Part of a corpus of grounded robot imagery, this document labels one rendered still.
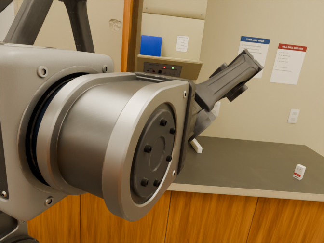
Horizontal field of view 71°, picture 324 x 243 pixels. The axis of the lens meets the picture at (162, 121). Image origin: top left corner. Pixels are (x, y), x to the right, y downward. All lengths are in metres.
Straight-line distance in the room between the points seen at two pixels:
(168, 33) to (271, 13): 0.86
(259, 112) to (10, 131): 1.81
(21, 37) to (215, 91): 0.51
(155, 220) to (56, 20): 1.41
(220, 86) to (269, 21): 1.40
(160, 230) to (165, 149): 1.13
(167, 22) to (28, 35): 0.72
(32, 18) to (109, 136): 0.61
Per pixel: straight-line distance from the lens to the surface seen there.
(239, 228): 1.41
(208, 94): 0.45
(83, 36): 0.88
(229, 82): 0.53
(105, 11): 1.72
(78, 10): 0.87
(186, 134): 0.27
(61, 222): 1.38
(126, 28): 1.17
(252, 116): 1.90
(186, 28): 1.26
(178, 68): 1.17
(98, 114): 0.18
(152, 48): 1.14
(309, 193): 1.40
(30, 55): 0.21
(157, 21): 1.25
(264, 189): 1.28
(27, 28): 0.74
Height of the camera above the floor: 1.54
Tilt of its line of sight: 17 degrees down
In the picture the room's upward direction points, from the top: 6 degrees clockwise
